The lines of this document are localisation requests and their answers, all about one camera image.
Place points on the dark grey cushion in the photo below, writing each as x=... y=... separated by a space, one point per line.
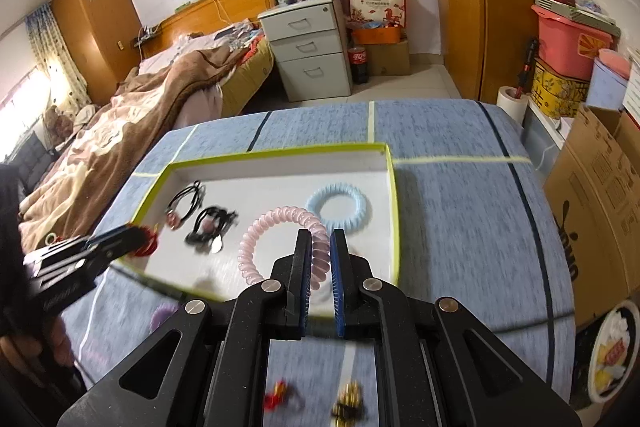
x=25 y=152

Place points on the brown teddy bear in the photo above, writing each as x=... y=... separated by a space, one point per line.
x=57 y=119

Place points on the yellow patterned box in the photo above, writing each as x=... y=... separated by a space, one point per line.
x=557 y=92

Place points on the light blue bin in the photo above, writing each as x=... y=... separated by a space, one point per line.
x=607 y=82

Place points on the small cardboard box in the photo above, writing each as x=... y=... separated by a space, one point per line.
x=390 y=59

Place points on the grey drawer cabinet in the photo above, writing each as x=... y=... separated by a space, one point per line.
x=310 y=52

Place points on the person's left hand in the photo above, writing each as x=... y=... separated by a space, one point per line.
x=50 y=349

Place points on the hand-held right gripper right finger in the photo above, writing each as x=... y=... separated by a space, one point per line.
x=340 y=287

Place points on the brown blanket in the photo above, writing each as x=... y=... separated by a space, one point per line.
x=160 y=107

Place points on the red black tool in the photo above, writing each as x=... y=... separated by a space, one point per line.
x=526 y=62

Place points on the large cardboard box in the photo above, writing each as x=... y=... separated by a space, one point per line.
x=595 y=207

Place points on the grey patterned tray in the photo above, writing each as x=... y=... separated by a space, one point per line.
x=575 y=9

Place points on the dotted curtain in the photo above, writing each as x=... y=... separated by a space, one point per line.
x=55 y=52

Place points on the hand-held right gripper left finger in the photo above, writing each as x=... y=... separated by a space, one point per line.
x=300 y=287

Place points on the pile of clothes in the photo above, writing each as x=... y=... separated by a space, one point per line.
x=240 y=36

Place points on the blue checked tablecloth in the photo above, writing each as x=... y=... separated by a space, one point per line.
x=450 y=207

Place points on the narrow wooden wardrobe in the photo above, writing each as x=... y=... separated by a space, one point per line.
x=95 y=22

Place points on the beige patterned quilt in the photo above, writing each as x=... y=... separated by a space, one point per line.
x=100 y=142

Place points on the pink plastic bucket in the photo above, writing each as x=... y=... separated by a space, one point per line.
x=565 y=47

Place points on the round printed tin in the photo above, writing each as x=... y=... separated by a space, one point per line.
x=612 y=352

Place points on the toilet paper roll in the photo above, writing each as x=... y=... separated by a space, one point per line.
x=512 y=104

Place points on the green cardboard box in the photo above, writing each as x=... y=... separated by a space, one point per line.
x=280 y=187

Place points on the red gift bag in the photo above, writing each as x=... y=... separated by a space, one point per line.
x=377 y=4

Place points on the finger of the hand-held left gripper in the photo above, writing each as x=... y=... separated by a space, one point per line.
x=122 y=253
x=117 y=236

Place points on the cola bottle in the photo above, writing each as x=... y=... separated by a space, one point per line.
x=359 y=64

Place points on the translucent storage box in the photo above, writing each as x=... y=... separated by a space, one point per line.
x=542 y=142

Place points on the wooden bed headboard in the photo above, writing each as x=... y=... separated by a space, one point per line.
x=220 y=7

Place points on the orange box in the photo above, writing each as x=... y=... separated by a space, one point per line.
x=377 y=36

